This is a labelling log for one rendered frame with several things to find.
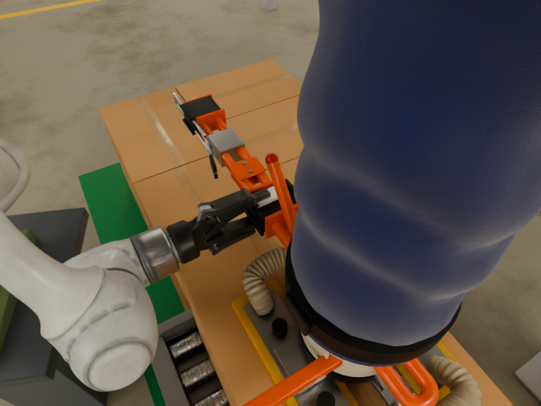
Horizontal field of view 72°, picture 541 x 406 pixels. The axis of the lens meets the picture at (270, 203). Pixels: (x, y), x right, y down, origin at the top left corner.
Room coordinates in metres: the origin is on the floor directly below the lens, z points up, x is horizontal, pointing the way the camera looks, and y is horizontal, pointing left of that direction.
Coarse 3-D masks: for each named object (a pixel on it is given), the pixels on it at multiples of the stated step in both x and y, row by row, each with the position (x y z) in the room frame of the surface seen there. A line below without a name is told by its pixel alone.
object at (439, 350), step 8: (440, 344) 0.25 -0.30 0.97; (432, 352) 0.23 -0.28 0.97; (440, 352) 0.23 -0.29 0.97; (448, 352) 0.24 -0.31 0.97; (424, 360) 0.22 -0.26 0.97; (400, 368) 0.21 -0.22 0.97; (408, 376) 0.20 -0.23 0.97; (416, 384) 0.18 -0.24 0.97; (440, 384) 0.18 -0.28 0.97; (416, 392) 0.17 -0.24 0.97; (440, 392) 0.17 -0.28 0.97; (448, 392) 0.17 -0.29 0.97
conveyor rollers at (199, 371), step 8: (192, 336) 0.43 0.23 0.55; (200, 336) 0.43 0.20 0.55; (176, 344) 0.41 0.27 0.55; (184, 344) 0.41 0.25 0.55; (192, 344) 0.41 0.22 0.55; (200, 344) 0.41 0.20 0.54; (176, 352) 0.39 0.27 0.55; (184, 352) 0.39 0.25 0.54; (176, 360) 0.37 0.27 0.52; (208, 360) 0.36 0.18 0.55; (192, 368) 0.34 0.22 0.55; (200, 368) 0.34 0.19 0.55; (208, 368) 0.34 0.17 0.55; (184, 376) 0.32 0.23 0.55; (192, 376) 0.32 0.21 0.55; (200, 376) 0.32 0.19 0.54; (208, 376) 0.32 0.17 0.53; (184, 384) 0.30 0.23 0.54; (192, 384) 0.30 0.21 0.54; (216, 392) 0.28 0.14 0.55; (224, 392) 0.28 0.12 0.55; (200, 400) 0.26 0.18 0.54; (208, 400) 0.26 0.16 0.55; (216, 400) 0.26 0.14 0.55; (224, 400) 0.26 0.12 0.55
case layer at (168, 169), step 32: (256, 64) 2.00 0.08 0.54; (160, 96) 1.68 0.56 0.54; (192, 96) 1.68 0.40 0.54; (224, 96) 1.68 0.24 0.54; (256, 96) 1.68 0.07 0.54; (288, 96) 1.68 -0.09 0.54; (128, 128) 1.42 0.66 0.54; (160, 128) 1.42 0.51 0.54; (256, 128) 1.42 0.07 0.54; (288, 128) 1.42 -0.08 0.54; (128, 160) 1.19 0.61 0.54; (160, 160) 1.19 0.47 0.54; (192, 160) 1.20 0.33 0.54; (288, 160) 1.20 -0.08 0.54; (160, 192) 1.01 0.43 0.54; (192, 192) 1.01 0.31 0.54; (224, 192) 1.01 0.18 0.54; (160, 224) 0.85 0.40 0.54
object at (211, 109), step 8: (200, 96) 0.82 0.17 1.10; (208, 96) 0.82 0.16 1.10; (192, 104) 0.79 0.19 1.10; (200, 104) 0.79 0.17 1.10; (208, 104) 0.79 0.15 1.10; (216, 104) 0.79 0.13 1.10; (192, 112) 0.76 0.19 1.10; (200, 112) 0.75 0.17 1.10; (208, 112) 0.75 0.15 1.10; (216, 112) 0.76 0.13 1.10; (224, 112) 0.76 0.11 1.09; (200, 120) 0.73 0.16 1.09; (208, 120) 0.74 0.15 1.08; (224, 120) 0.76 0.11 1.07; (216, 128) 0.75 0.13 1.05
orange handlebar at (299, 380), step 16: (208, 128) 0.71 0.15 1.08; (224, 128) 0.71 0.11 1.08; (224, 160) 0.61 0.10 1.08; (256, 160) 0.59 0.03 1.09; (240, 176) 0.55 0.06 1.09; (256, 176) 0.56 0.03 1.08; (288, 240) 0.39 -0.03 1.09; (304, 368) 0.17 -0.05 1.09; (320, 368) 0.17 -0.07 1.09; (384, 368) 0.17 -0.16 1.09; (416, 368) 0.17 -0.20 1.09; (288, 384) 0.15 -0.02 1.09; (304, 384) 0.15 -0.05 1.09; (400, 384) 0.15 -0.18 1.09; (432, 384) 0.15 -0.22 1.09; (256, 400) 0.13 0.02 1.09; (272, 400) 0.13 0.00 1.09; (400, 400) 0.13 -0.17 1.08; (416, 400) 0.13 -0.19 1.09; (432, 400) 0.13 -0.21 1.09
